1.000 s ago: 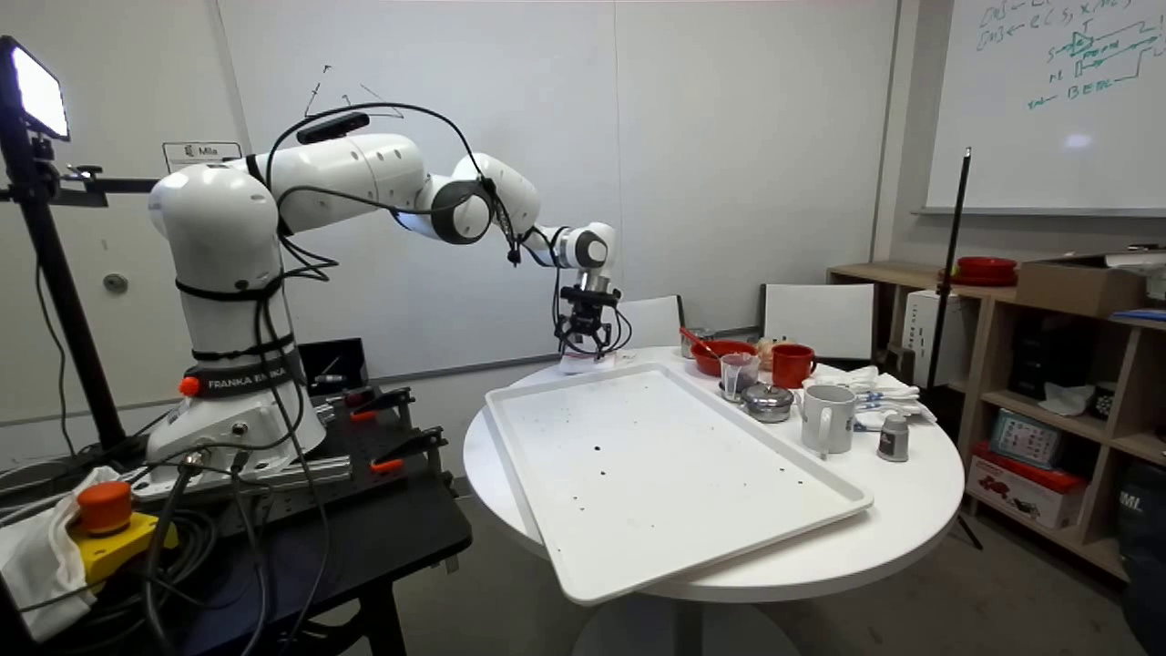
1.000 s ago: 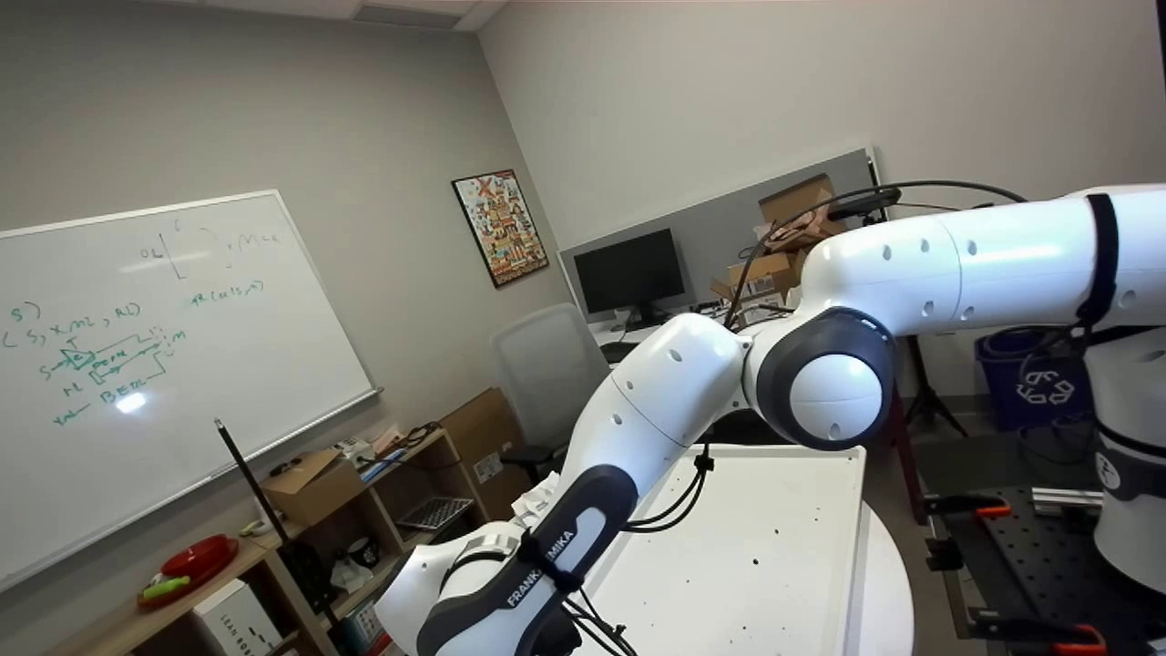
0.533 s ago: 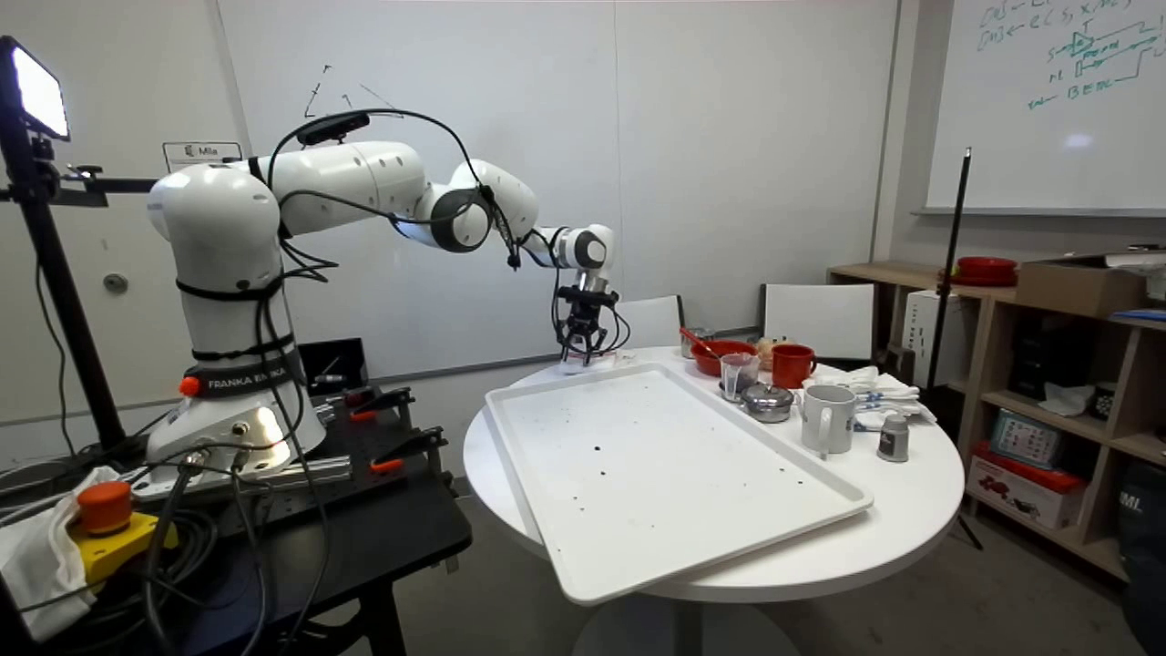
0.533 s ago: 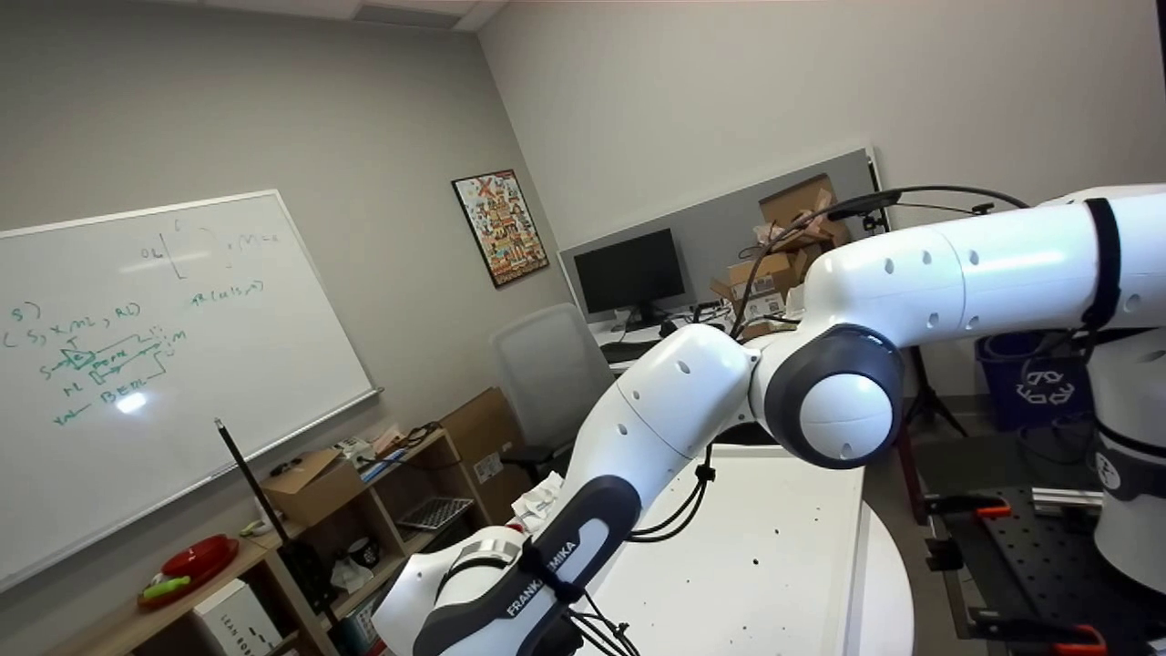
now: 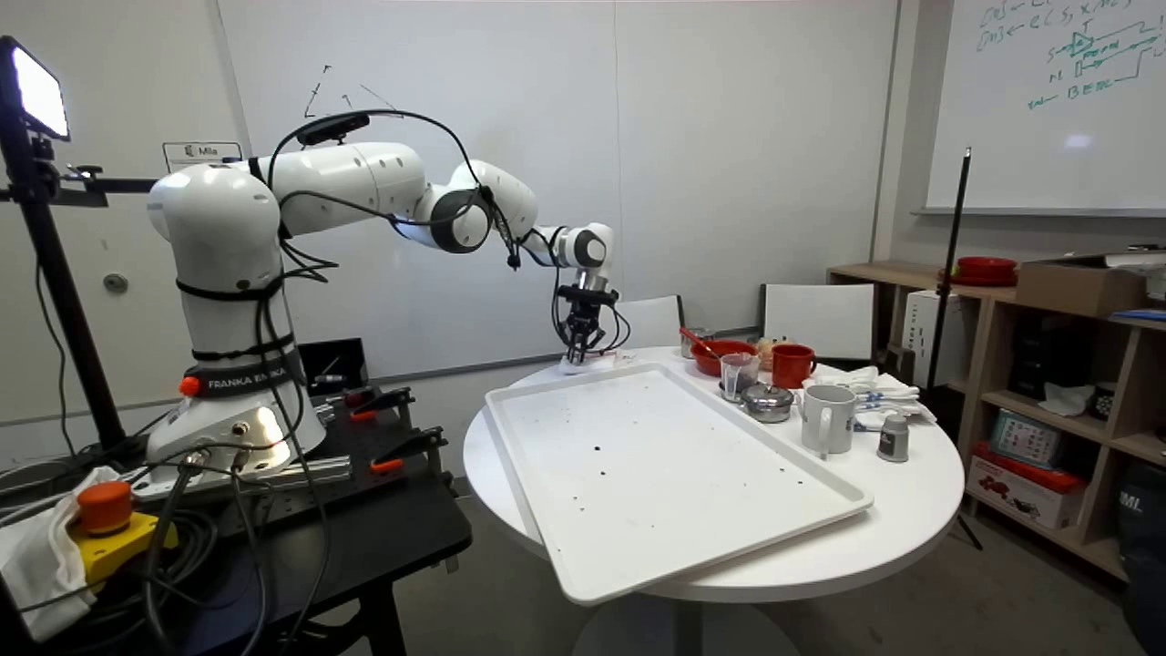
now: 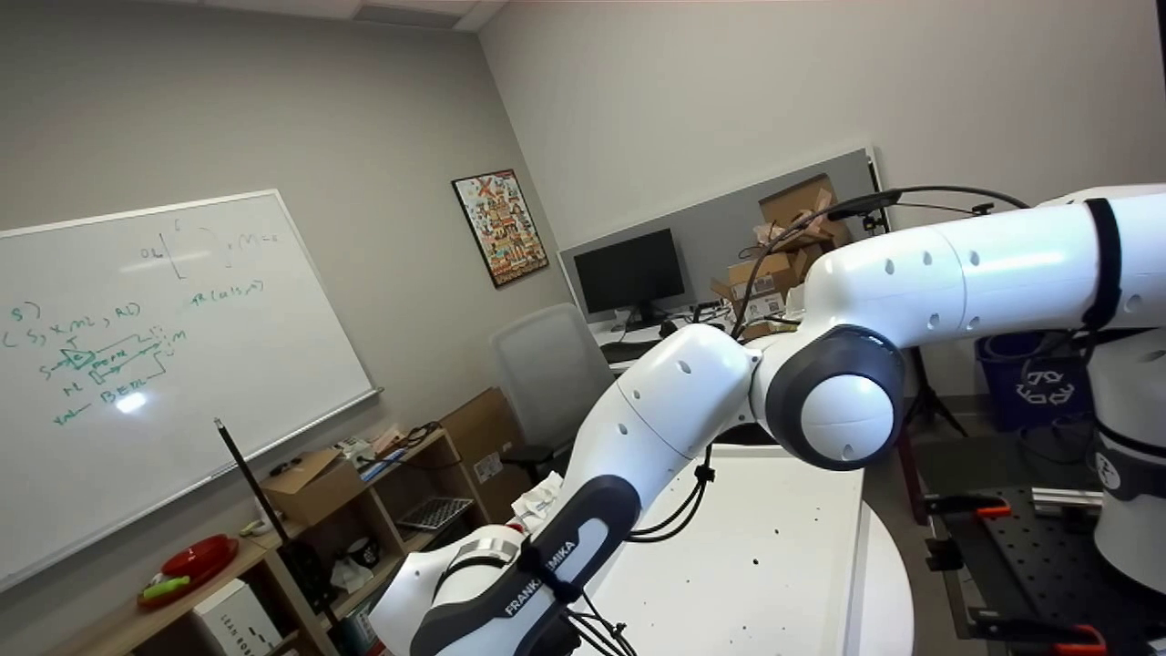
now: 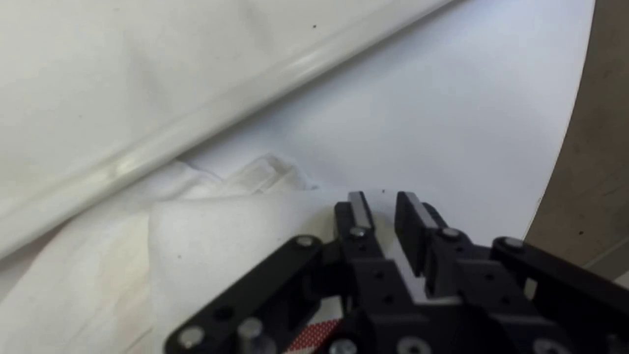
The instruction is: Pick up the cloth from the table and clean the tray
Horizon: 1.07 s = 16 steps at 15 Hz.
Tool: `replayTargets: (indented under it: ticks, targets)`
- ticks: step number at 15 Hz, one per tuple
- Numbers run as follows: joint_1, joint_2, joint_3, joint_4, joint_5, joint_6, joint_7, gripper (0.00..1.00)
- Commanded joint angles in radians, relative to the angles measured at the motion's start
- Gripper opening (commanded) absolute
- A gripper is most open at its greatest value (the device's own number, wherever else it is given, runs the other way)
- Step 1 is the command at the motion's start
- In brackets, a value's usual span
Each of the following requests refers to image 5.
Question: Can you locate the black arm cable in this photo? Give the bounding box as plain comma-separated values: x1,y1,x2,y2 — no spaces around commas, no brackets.
248,104,635,369

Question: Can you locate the black camera on bar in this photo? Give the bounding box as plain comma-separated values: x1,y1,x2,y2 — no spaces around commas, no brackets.
293,110,376,150

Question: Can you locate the white ceramic mug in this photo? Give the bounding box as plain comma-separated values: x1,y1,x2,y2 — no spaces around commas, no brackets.
795,380,865,463

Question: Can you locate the white cloth with red stripes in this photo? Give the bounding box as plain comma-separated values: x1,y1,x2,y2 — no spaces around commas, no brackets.
557,342,635,374

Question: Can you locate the white paper wall sign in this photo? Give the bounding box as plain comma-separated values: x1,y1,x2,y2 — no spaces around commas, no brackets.
161,137,248,174

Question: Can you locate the black box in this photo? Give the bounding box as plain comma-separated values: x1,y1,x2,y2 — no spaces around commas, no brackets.
296,334,372,396

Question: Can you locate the white chair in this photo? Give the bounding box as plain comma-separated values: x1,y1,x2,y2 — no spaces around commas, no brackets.
758,280,882,363

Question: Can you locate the red bowl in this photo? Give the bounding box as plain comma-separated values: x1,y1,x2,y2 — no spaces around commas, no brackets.
681,325,763,380

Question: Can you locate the black robot cart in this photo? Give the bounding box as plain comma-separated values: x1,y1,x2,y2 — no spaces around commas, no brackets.
0,381,478,656

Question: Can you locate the black cable bundle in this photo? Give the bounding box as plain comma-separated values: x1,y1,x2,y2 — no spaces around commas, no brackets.
123,453,341,656

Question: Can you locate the black bin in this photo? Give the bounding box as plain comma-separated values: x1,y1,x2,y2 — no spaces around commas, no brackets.
1116,458,1166,656

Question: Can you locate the brown cardboard box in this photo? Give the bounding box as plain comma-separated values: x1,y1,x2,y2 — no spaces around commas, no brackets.
1014,251,1151,319

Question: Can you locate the red mug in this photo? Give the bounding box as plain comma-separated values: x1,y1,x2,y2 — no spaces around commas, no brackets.
769,342,819,392

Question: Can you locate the small metal can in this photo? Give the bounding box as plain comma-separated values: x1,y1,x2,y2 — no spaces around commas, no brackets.
876,410,915,466

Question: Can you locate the pile of white napkins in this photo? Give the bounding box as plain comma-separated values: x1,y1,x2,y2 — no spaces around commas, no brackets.
808,359,941,432

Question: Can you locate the clear drinking glass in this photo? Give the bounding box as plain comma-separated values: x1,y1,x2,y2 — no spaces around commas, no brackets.
718,348,758,401

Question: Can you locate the yellow emergency stop box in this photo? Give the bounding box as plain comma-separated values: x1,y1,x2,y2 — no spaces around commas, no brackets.
71,477,165,587

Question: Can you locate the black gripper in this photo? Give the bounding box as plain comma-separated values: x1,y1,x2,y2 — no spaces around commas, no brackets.
557,299,612,363

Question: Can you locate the crumpled white rag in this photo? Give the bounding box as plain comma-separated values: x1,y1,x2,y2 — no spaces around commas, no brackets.
0,466,123,646

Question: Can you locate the bright LED light panel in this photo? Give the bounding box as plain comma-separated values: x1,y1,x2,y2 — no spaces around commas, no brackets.
0,31,72,142

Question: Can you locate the colourful picture box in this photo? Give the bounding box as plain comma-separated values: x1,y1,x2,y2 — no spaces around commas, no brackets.
988,409,1071,470

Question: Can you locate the red storage box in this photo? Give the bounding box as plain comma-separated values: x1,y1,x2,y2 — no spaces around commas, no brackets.
967,441,1086,532

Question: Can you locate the white cabinet box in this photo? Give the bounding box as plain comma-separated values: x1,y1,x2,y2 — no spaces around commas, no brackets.
901,287,978,390

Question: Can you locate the large white tray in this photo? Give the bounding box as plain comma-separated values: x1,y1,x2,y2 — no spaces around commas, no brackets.
482,356,878,607

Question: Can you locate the wooden shelf unit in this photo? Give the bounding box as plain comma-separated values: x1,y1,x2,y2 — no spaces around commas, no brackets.
830,260,1166,583

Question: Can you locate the whiteboard with green writing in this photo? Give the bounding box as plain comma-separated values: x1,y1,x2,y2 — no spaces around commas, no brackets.
922,0,1166,222

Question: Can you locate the white bag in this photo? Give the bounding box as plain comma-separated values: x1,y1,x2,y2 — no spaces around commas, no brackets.
1039,380,1103,418

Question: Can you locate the thin black pole stand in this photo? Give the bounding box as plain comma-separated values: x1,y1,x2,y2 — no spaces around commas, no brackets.
922,147,992,553

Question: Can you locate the flat red dish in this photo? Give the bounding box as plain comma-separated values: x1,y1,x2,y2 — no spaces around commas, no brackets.
952,251,1020,293

